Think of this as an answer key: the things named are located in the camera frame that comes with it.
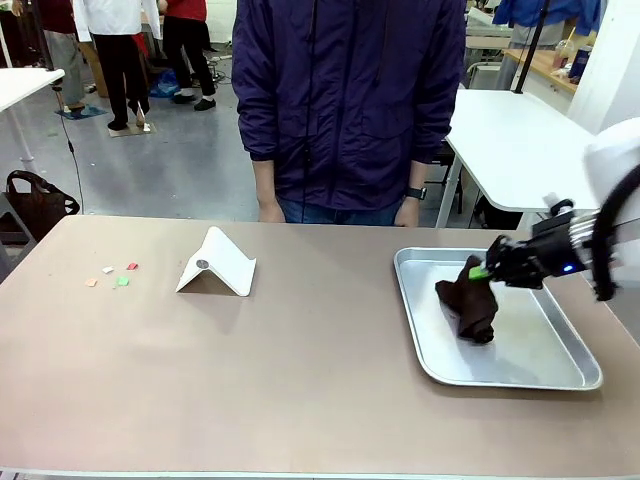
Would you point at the blue plastic bag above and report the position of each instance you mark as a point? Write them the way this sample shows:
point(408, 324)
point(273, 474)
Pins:
point(167, 84)

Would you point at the blue jeans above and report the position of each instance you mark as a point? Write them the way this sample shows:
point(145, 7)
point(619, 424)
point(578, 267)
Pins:
point(340, 216)

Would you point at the dark blue box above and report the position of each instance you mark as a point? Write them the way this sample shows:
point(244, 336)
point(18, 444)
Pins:
point(580, 64)

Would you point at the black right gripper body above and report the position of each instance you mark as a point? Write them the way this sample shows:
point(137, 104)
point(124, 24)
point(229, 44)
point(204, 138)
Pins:
point(550, 250)

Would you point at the clear plastic cup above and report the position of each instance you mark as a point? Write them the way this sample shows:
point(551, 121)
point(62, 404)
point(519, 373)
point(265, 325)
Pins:
point(562, 54)

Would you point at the blue floor mat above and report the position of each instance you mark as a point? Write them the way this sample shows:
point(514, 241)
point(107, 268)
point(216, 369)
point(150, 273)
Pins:
point(82, 111)

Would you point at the small white table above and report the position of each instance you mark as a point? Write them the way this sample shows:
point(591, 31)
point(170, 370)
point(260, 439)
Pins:
point(25, 85)

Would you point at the person in purple jacket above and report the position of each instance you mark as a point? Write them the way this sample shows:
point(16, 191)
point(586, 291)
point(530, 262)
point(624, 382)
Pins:
point(350, 100)

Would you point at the black pole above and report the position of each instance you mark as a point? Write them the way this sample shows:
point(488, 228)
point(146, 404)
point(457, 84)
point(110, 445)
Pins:
point(531, 45)

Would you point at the large white table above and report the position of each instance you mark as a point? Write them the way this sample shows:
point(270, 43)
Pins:
point(515, 150)

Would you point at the person in red shirt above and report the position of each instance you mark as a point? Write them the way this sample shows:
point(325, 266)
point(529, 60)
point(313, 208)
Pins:
point(187, 45)

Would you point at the metal tray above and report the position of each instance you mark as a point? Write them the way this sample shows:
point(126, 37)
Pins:
point(525, 350)

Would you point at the person's right forearm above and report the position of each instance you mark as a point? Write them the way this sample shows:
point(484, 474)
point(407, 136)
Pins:
point(265, 181)

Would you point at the person's left forearm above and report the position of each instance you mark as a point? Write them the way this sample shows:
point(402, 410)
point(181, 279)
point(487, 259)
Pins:
point(418, 175)

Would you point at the person in beige trousers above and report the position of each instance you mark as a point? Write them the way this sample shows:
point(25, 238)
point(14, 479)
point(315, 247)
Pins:
point(67, 55)

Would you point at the green paper scrap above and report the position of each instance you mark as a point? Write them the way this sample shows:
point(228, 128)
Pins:
point(122, 282)

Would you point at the wooden top workbench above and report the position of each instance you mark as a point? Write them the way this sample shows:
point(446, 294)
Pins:
point(545, 65)

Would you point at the person's right hand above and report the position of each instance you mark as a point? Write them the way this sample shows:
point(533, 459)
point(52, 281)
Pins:
point(270, 212)

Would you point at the cardboard floor base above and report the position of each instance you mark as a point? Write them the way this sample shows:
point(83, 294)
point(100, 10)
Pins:
point(131, 130)

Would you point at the white folded stand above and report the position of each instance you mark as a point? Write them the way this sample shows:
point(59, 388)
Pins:
point(220, 260)

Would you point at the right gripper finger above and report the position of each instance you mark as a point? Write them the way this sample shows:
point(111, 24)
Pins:
point(502, 249)
point(507, 274)

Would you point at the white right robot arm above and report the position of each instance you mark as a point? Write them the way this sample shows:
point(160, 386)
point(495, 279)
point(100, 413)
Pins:
point(615, 155)

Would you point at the figure in white coat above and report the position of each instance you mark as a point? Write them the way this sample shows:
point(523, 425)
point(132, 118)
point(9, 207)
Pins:
point(115, 15)

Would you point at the black wristwatch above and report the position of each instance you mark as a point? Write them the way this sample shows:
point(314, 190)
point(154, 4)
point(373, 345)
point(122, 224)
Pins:
point(415, 193)

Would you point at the orange paper scrap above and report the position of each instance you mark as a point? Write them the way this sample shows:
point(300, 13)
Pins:
point(91, 282)

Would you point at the person's left hand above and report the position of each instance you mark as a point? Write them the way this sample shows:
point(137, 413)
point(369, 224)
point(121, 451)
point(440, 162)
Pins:
point(406, 215)

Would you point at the dark brown cloth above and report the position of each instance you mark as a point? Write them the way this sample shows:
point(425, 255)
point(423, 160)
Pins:
point(470, 310)

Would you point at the black handbag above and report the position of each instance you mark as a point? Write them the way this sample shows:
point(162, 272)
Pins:
point(35, 205)

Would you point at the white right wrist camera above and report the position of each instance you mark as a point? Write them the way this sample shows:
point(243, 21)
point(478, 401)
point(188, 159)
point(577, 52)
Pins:
point(560, 205)

